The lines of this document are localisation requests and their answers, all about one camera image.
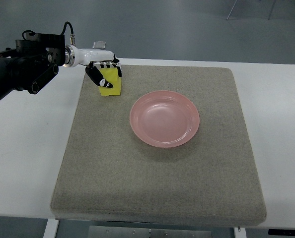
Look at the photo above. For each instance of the clear floor socket cover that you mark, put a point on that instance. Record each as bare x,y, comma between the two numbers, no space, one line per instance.
99,45

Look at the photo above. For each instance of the white table leg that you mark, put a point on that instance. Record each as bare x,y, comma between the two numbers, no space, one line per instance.
51,228

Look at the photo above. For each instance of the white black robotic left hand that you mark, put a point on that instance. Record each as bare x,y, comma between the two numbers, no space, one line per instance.
88,58

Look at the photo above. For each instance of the yellow foam block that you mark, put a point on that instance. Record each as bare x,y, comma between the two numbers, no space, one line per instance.
111,76

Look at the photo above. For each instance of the pink plate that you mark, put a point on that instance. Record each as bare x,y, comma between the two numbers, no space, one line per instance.
164,119

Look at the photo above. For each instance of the black label strip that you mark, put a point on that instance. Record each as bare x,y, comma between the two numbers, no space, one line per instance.
281,232

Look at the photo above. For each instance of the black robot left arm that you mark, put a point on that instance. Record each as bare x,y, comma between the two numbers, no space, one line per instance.
33,63

